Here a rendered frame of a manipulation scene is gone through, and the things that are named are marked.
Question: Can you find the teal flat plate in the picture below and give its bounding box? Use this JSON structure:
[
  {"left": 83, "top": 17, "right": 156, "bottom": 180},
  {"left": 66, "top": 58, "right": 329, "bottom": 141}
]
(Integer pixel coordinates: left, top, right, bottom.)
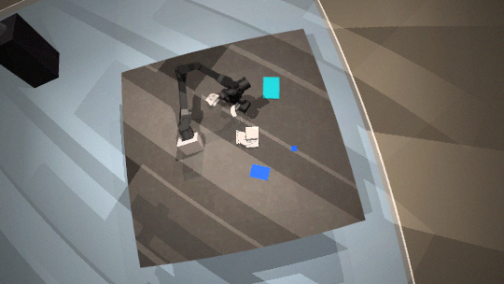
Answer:
[{"left": 263, "top": 77, "right": 280, "bottom": 99}]

